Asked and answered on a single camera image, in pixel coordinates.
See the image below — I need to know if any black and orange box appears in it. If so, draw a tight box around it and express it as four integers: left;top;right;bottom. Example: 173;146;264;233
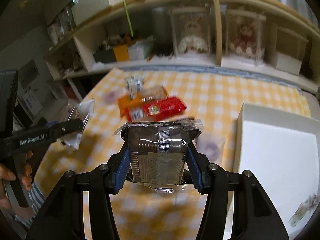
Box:
92;44;130;64

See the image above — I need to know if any brown cake clear packet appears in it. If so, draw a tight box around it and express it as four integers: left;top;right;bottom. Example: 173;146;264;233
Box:
59;99;95;153

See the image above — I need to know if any silver white snack packet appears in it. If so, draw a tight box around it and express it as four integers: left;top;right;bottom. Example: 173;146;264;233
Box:
124;76;146;100

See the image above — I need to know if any tissue pack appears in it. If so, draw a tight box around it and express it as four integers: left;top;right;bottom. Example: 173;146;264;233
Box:
127;39;155;60

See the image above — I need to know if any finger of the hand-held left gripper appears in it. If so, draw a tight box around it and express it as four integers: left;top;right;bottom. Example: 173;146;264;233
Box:
5;119;84;155

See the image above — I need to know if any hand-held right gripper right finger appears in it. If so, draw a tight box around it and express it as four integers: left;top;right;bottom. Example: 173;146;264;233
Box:
186;145;290;240

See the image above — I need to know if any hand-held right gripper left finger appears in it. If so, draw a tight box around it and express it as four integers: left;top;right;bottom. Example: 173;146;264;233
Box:
26;144;132;240

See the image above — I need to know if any red snack packet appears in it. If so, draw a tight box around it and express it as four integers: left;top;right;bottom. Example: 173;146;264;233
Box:
125;96;187;122

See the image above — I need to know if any wine glass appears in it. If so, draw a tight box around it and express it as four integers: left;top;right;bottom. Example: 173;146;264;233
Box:
64;5;75;32

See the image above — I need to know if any green ribbon bookmark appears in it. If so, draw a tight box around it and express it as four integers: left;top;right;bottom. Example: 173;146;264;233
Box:
122;0;133;37

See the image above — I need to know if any wooden shelf unit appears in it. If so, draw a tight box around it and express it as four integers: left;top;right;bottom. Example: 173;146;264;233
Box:
44;0;320;93

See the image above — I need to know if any white-dress doll in clear case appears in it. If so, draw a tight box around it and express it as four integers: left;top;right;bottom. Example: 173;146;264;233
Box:
171;5;215;58

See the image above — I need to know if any white box with handles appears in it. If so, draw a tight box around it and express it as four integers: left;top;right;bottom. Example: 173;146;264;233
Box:
71;0;133;25

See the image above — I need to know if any white wooden frame box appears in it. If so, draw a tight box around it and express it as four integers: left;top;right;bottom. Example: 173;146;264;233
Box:
271;26;309;75

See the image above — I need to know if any orange snack packet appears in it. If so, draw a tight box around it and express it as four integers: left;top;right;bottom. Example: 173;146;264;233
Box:
117;85;168;117

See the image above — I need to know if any white shallow tray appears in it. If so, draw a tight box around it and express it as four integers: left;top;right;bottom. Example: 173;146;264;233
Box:
226;102;320;240

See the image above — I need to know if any person's left hand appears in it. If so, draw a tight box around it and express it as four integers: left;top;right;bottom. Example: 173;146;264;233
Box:
0;150;33;218

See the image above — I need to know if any brown boxed snack clear wrap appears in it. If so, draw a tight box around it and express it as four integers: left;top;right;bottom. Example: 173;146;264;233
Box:
114;119;204;193

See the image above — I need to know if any pink-dress doll in clear case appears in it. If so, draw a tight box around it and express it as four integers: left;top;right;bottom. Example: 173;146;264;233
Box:
225;9;267;67

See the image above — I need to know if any yellow checkered tablecloth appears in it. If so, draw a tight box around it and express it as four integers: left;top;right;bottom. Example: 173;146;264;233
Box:
32;67;312;240

